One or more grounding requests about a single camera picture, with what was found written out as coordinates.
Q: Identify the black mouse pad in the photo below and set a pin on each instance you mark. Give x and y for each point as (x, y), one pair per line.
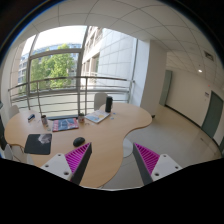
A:
(38, 144)

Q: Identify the black cylindrical speaker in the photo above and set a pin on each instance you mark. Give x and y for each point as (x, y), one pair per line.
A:
(109, 101)

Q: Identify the dark green door right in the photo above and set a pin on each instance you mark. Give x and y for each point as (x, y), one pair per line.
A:
(213, 115)

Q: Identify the round table base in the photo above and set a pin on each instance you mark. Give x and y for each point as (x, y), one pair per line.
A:
(127, 148)

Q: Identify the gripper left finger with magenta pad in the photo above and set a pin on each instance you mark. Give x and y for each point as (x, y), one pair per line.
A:
(70, 166)

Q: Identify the white chair at left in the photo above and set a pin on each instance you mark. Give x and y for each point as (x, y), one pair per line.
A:
(13, 110)

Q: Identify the light blue open book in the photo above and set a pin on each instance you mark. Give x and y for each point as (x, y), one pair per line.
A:
(97, 116)

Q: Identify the dark blue stapler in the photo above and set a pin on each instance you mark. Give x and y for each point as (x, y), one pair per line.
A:
(32, 116)

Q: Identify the wooden curved table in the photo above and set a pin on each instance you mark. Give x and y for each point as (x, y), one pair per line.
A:
(106, 138)

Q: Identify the white chair behind table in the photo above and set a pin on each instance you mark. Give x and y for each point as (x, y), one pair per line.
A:
(99, 100)

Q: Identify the red blue magazine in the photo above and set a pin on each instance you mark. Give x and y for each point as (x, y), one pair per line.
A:
(64, 124)

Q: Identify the small jar with lid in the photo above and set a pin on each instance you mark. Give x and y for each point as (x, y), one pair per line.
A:
(81, 117)

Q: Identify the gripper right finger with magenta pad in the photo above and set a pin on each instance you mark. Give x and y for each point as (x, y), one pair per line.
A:
(153, 166)

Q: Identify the grey green door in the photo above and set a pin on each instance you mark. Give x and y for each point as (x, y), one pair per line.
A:
(166, 87)

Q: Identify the black computer mouse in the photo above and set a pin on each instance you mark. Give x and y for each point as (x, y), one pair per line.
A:
(78, 141)

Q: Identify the metal window railing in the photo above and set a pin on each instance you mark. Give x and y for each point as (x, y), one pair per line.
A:
(68, 95)

